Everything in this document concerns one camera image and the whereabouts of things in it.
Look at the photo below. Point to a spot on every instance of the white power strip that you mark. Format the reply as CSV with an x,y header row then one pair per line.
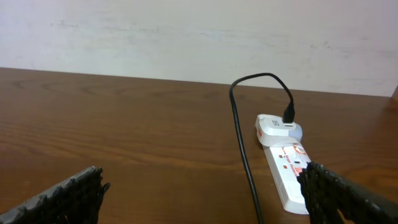
x,y
286,163

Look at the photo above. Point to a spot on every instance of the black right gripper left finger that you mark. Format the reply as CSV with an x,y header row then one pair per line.
x,y
77,199

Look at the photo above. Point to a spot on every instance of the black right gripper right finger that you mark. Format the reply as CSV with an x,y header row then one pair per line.
x,y
329,198

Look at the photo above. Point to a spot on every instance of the white USB charger adapter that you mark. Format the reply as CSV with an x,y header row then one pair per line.
x,y
272,132

